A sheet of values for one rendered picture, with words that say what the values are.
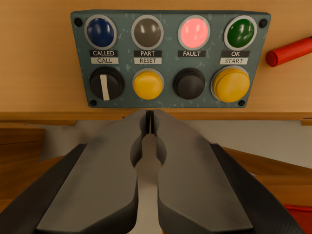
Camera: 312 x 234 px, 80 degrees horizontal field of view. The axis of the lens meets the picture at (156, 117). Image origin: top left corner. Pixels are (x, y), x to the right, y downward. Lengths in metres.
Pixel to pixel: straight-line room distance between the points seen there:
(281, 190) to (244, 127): 0.87
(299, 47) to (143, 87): 0.15
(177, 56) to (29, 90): 0.15
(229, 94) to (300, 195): 0.24
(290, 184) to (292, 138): 1.00
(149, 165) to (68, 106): 0.93
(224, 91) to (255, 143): 1.08
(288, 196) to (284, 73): 0.20
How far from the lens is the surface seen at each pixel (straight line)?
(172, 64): 0.16
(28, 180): 0.78
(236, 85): 0.17
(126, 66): 0.16
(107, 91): 0.16
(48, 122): 0.93
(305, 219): 0.32
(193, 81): 0.16
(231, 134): 1.18
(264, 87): 0.22
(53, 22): 0.24
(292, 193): 0.37
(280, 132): 1.31
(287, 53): 0.22
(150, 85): 0.15
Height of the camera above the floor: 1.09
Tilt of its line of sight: 86 degrees down
